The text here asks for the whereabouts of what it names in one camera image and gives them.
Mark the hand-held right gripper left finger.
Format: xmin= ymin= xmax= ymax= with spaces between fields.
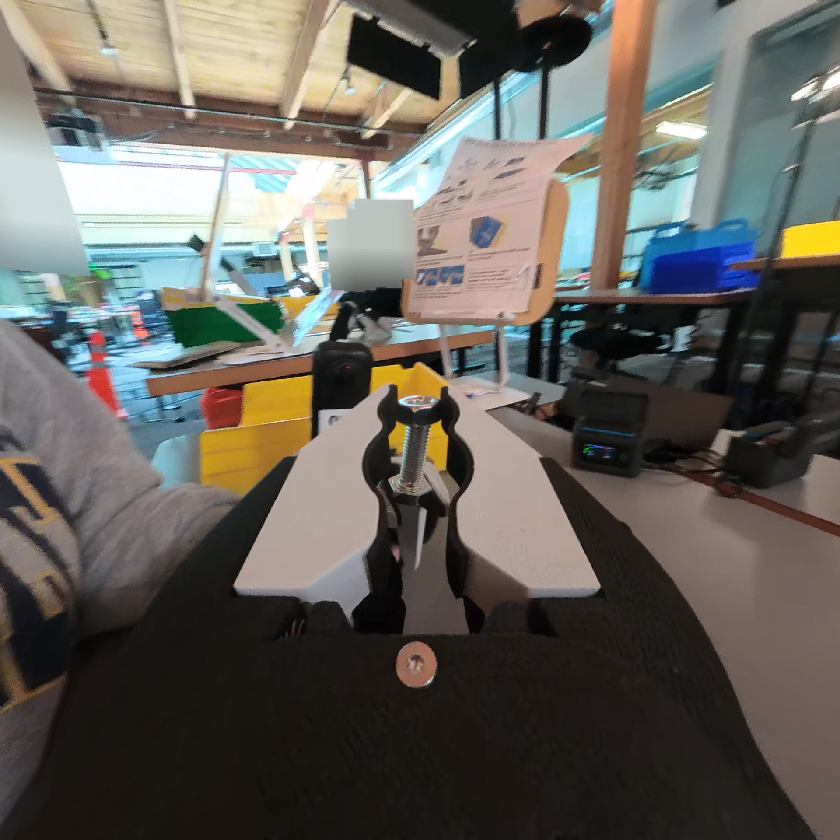
xmin=234 ymin=385 xmax=403 ymax=613

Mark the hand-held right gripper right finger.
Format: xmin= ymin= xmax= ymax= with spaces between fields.
xmin=438 ymin=386 xmax=601 ymax=614

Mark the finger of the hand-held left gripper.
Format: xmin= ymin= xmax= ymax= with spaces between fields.
xmin=424 ymin=468 xmax=454 ymax=517
xmin=387 ymin=487 xmax=429 ymax=570

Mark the silver hex bolt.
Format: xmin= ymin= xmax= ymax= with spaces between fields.
xmin=395 ymin=394 xmax=441 ymax=493

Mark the yellow storage bin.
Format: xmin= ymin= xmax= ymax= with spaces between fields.
xmin=199 ymin=363 xmax=450 ymax=496

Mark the wooden work table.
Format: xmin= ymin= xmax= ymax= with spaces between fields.
xmin=146 ymin=325 xmax=496 ymax=398

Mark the red storage bin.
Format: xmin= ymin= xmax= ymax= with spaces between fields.
xmin=200 ymin=387 xmax=245 ymax=431

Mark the black label printer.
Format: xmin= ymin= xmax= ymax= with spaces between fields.
xmin=570 ymin=384 xmax=651 ymax=479

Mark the green storage bin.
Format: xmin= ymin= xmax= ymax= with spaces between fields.
xmin=163 ymin=298 xmax=286 ymax=349

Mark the black flat box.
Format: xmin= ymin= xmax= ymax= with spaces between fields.
xmin=646 ymin=390 xmax=736 ymax=454

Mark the black office chair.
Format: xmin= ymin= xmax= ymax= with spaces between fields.
xmin=567 ymin=327 xmax=665 ymax=382

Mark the orange traffic cone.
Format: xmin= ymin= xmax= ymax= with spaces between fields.
xmin=87 ymin=330 xmax=131 ymax=421

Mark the instruction sheet on clipboard stand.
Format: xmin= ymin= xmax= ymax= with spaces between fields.
xmin=400 ymin=177 xmax=571 ymax=408

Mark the black battery charger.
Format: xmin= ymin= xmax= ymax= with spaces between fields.
xmin=724 ymin=412 xmax=840 ymax=490

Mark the person's torso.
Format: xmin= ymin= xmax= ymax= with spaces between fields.
xmin=0 ymin=318 xmax=165 ymax=818

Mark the stack of blue bins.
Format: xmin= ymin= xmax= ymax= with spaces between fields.
xmin=638 ymin=220 xmax=762 ymax=296

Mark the black floor lamp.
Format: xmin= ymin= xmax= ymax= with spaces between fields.
xmin=518 ymin=14 xmax=595 ymax=142

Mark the small yellow bin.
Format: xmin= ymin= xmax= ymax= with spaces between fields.
xmin=781 ymin=222 xmax=840 ymax=258

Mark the wooden post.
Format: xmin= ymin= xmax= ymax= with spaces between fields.
xmin=591 ymin=0 xmax=660 ymax=293

